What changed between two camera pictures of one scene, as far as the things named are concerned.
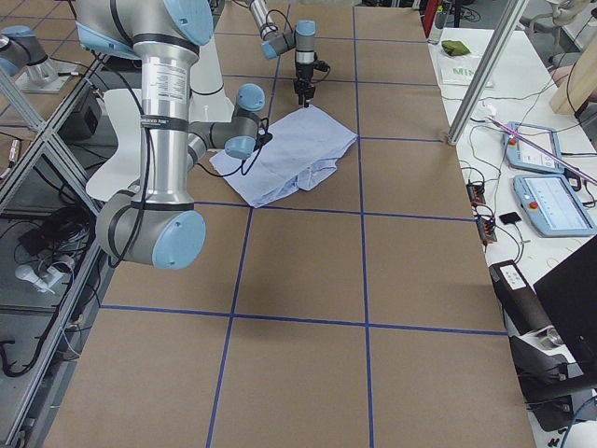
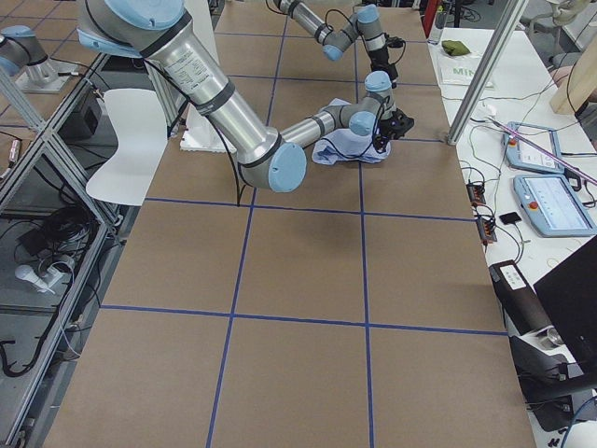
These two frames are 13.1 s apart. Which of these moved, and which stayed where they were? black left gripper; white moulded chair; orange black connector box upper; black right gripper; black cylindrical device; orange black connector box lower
Moved: black left gripper; black right gripper
Stayed: white moulded chair; orange black connector box upper; orange black connector box lower; black cylindrical device
